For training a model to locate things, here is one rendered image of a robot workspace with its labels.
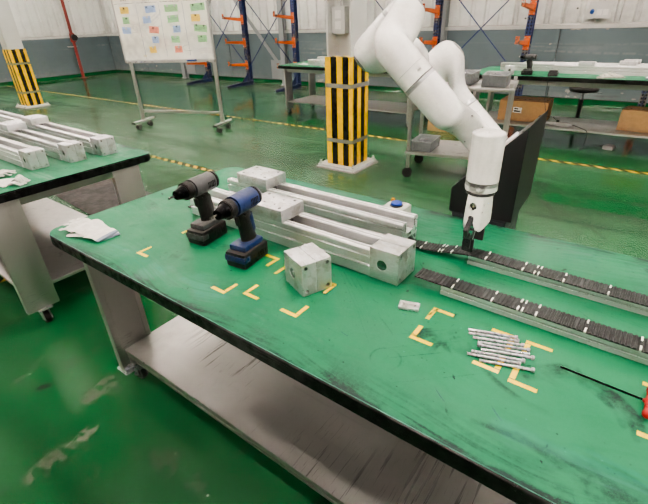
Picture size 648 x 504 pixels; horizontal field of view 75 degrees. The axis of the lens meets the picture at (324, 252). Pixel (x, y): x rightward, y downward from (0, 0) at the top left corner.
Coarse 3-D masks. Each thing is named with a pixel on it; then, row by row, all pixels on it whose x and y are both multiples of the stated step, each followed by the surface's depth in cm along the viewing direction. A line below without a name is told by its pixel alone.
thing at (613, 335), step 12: (420, 276) 113; (432, 276) 112; (444, 276) 113; (456, 288) 107; (468, 288) 107; (480, 288) 107; (492, 300) 102; (504, 300) 102; (516, 300) 102; (528, 312) 98; (540, 312) 98; (552, 312) 97; (564, 312) 97; (564, 324) 94; (576, 324) 93; (588, 324) 93; (600, 324) 93; (600, 336) 90; (612, 336) 90; (624, 336) 90; (636, 336) 89; (636, 348) 87
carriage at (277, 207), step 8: (272, 192) 146; (264, 200) 140; (272, 200) 139; (280, 200) 139; (288, 200) 139; (296, 200) 139; (256, 208) 138; (264, 208) 135; (272, 208) 134; (280, 208) 133; (288, 208) 134; (296, 208) 137; (264, 216) 137; (272, 216) 135; (280, 216) 132; (288, 216) 135
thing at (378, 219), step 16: (288, 192) 157; (304, 192) 159; (320, 192) 156; (304, 208) 152; (320, 208) 149; (336, 208) 143; (352, 208) 142; (368, 208) 144; (384, 208) 141; (352, 224) 143; (368, 224) 137; (384, 224) 133; (400, 224) 130; (416, 224) 137
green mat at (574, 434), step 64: (128, 256) 135; (192, 256) 134; (448, 256) 128; (512, 256) 127; (576, 256) 126; (256, 320) 104; (320, 320) 103; (384, 320) 102; (448, 320) 102; (512, 320) 101; (640, 320) 99; (384, 384) 85; (448, 384) 84; (512, 384) 83; (576, 384) 83; (640, 384) 82; (512, 448) 71; (576, 448) 71; (640, 448) 70
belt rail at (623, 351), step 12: (444, 288) 110; (468, 300) 107; (480, 300) 105; (504, 312) 102; (516, 312) 100; (540, 324) 97; (552, 324) 96; (564, 336) 95; (576, 336) 93; (588, 336) 92; (600, 348) 91; (612, 348) 90; (624, 348) 88; (636, 360) 88
